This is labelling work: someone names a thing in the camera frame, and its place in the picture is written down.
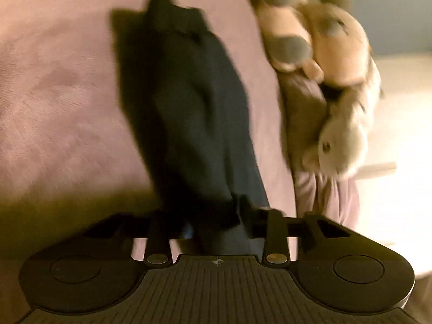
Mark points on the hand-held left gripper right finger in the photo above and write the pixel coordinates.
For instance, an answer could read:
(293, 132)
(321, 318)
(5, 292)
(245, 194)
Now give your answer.
(257, 220)

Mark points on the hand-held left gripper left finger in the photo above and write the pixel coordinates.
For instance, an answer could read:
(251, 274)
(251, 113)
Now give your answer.
(158, 227)

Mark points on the dark navy pants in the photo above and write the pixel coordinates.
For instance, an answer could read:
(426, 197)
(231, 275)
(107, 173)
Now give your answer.
(189, 114)

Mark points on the bed with purple sheet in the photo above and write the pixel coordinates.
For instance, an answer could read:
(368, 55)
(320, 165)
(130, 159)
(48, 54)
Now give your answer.
(57, 91)

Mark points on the beige plush toy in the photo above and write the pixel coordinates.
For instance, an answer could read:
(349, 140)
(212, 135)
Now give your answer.
(287, 23)

